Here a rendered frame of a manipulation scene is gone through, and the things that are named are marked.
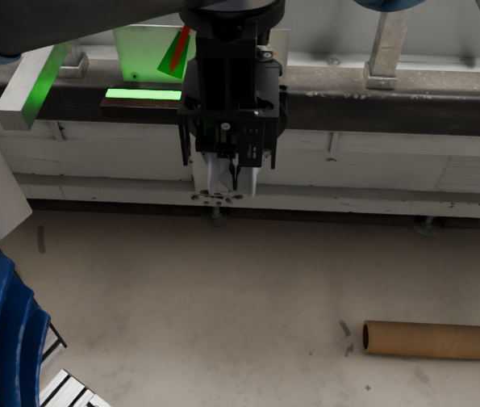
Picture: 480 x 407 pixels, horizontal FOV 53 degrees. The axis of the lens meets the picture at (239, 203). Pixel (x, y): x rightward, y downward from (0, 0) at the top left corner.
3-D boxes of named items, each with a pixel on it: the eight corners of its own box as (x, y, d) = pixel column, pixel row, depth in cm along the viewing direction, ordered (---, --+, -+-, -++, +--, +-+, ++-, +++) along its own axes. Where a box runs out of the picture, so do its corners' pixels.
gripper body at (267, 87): (180, 171, 38) (160, 31, 28) (193, 100, 43) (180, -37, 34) (278, 175, 37) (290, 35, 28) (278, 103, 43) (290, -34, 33)
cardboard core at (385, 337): (499, 352, 114) (370, 346, 115) (486, 365, 120) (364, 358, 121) (490, 320, 119) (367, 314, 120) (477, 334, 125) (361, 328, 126)
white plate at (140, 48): (285, 88, 77) (290, 31, 69) (123, 82, 78) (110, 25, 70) (285, 86, 77) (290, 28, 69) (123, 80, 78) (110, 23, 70)
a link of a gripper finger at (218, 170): (199, 224, 46) (191, 156, 39) (205, 178, 50) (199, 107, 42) (231, 225, 46) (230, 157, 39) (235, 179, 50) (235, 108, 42)
